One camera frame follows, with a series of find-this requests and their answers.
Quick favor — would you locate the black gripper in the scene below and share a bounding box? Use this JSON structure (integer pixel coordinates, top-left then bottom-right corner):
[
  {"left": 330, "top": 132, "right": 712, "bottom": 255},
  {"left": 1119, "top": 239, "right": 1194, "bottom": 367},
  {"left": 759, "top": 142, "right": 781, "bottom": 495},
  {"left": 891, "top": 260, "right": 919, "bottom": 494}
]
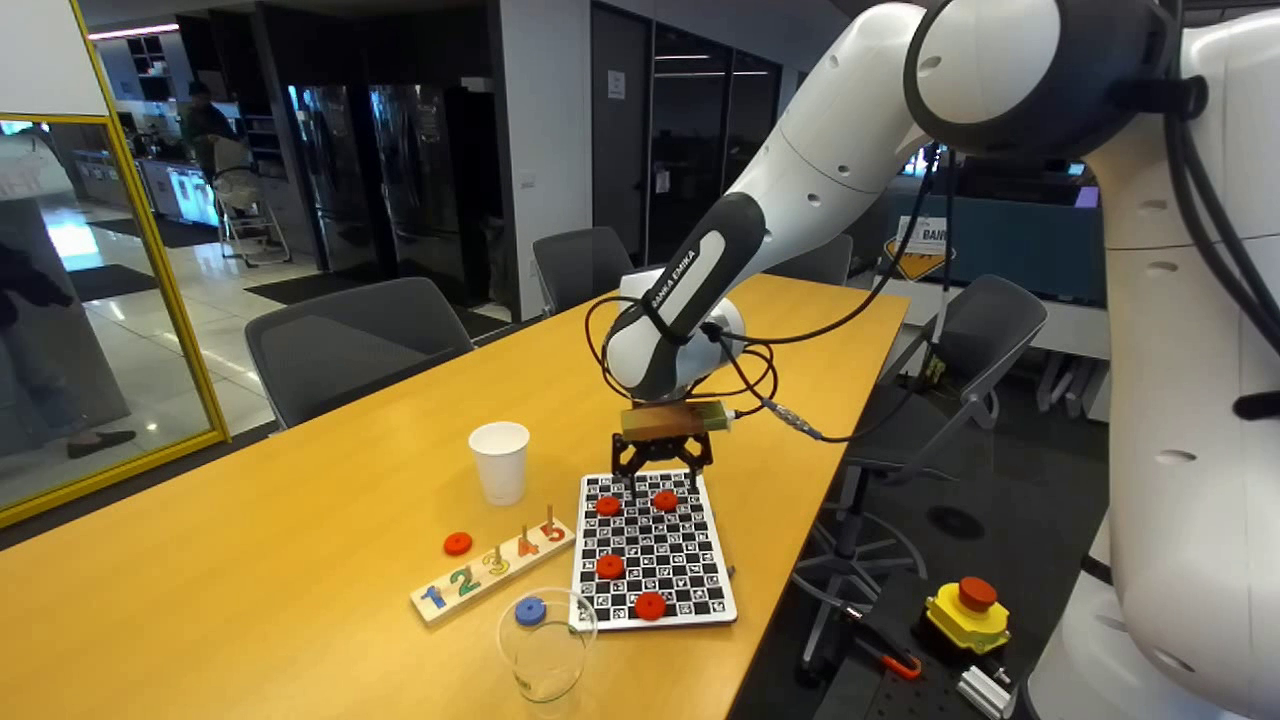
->
[{"left": 609, "top": 428, "right": 720, "bottom": 507}]

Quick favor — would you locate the white paper cup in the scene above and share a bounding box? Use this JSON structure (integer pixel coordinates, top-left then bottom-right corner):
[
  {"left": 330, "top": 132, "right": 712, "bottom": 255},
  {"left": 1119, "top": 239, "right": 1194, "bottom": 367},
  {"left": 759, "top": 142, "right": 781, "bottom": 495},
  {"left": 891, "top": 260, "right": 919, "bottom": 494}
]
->
[{"left": 463, "top": 419, "right": 537, "bottom": 512}]

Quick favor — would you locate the black white checker calibration board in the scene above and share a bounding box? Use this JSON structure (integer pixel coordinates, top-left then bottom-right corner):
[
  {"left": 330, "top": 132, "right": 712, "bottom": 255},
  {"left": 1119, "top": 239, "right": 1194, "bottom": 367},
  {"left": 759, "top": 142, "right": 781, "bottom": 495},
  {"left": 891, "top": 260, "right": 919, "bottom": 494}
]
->
[{"left": 567, "top": 467, "right": 742, "bottom": 636}]

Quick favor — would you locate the grey office chair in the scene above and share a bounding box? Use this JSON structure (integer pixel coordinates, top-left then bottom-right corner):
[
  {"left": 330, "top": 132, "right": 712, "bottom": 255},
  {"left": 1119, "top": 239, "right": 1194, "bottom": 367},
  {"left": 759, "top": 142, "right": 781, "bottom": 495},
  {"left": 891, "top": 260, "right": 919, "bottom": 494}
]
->
[
  {"left": 771, "top": 232, "right": 857, "bottom": 290},
  {"left": 240, "top": 273, "right": 477, "bottom": 434},
  {"left": 531, "top": 225, "right": 641, "bottom": 320}
]

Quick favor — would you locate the wooden number peg board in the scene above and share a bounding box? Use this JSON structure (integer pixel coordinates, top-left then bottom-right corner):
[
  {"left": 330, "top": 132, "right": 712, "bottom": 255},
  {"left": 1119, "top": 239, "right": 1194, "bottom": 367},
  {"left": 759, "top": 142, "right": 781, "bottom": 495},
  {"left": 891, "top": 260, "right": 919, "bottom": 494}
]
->
[{"left": 409, "top": 499, "right": 576, "bottom": 630}]

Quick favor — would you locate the black orange bar clamp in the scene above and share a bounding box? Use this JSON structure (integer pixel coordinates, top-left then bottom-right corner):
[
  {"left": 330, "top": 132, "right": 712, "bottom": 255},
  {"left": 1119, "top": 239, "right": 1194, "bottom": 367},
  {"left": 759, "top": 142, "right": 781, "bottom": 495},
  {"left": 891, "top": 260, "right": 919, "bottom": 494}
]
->
[{"left": 854, "top": 636, "right": 932, "bottom": 690}]

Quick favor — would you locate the yellow red emergency stop button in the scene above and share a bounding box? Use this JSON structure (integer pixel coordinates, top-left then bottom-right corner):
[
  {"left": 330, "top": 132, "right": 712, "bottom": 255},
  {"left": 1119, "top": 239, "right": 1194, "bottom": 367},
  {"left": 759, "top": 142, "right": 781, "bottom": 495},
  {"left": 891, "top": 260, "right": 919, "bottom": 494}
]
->
[{"left": 919, "top": 571, "right": 1015, "bottom": 660}]

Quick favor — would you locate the black perforated breadboard plate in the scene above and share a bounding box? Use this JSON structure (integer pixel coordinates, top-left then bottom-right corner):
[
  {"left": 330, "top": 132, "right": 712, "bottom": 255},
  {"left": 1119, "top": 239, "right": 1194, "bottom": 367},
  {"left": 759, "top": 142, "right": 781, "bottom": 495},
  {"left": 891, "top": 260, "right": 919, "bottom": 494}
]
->
[{"left": 795, "top": 625, "right": 1057, "bottom": 720}]

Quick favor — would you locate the black office chair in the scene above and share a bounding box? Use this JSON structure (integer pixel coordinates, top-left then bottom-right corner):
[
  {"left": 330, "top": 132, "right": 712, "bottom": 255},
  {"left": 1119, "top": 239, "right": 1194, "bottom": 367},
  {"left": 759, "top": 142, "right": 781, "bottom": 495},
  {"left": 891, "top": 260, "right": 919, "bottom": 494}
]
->
[{"left": 794, "top": 273, "right": 1053, "bottom": 674}]

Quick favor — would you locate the silver metal block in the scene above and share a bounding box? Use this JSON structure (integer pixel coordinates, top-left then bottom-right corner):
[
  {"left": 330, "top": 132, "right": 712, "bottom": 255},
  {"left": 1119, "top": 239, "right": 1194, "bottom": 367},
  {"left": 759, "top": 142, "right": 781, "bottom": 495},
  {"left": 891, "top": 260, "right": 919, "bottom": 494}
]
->
[{"left": 956, "top": 660, "right": 1023, "bottom": 720}]

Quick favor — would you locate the yellow framed glass partition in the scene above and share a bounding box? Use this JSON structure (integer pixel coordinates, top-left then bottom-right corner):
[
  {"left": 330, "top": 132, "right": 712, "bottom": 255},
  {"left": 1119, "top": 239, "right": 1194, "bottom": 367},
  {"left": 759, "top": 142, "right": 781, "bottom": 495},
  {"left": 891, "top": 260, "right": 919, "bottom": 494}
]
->
[{"left": 0, "top": 0, "right": 231, "bottom": 533}]

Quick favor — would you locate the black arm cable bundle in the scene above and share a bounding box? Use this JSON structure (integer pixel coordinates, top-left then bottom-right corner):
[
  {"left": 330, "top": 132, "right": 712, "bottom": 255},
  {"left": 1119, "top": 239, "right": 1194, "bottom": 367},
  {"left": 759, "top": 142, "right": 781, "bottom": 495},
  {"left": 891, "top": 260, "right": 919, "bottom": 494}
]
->
[{"left": 1156, "top": 0, "right": 1280, "bottom": 362}]

